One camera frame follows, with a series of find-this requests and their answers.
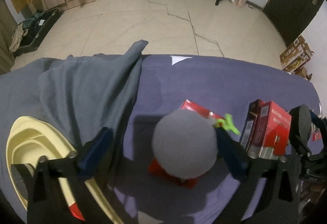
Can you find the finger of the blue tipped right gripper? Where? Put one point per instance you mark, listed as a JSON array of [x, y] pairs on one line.
[[319, 122]]

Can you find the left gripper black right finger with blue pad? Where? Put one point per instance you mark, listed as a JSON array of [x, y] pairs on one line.
[[278, 202]]

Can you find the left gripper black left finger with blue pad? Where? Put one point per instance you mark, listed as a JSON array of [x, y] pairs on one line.
[[46, 201]]

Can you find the red and silver cigarette carton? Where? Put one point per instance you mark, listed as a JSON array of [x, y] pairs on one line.
[[266, 130]]

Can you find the shiny red gift pack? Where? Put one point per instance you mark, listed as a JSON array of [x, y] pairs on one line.
[[194, 111]]

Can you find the white fluffy pom-pom ball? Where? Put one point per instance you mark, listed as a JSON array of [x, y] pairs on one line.
[[185, 143]]

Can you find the black foam cylinder stack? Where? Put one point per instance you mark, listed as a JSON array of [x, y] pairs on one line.
[[300, 130]]

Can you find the yellow oval plastic tray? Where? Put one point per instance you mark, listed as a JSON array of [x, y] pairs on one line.
[[28, 140]]

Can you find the dark blue table cloth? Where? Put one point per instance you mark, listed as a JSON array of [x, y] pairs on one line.
[[222, 85]]

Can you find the grey blanket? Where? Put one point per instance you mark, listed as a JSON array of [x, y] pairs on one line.
[[78, 96]]

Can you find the dark brown door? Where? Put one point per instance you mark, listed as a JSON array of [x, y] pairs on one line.
[[291, 17]]

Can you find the open black suitcase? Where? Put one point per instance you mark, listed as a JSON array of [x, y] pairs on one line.
[[35, 29]]

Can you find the cardboard boxes by wall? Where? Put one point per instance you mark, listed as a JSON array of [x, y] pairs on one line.
[[295, 57]]

